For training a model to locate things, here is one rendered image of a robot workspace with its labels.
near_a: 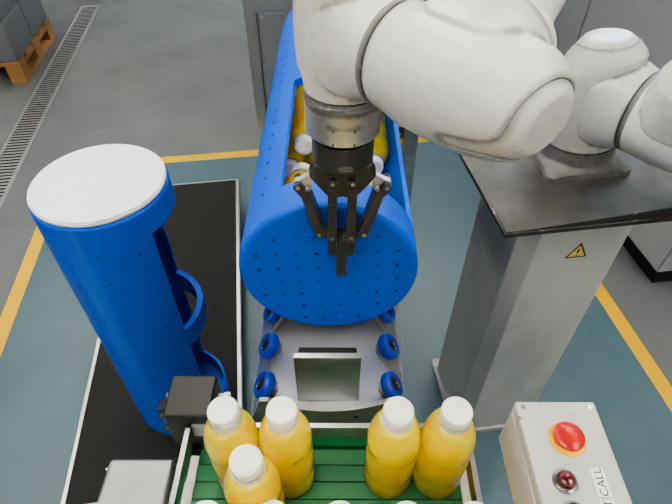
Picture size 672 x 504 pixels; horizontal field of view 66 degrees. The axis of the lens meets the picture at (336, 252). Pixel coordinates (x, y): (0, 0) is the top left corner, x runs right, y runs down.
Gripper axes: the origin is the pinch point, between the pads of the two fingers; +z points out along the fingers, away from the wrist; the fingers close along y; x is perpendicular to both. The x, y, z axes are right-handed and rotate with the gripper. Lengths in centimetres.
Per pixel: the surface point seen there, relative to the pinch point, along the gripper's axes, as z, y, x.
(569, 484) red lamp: 4.9, 25.0, -31.3
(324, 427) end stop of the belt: 18.1, -2.4, -18.2
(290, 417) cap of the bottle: 5.5, -6.3, -23.1
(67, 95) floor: 116, -180, 264
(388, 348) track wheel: 18.2, 8.0, -4.3
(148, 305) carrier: 39, -44, 21
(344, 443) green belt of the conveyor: 26.1, 0.6, -16.9
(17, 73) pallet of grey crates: 109, -217, 281
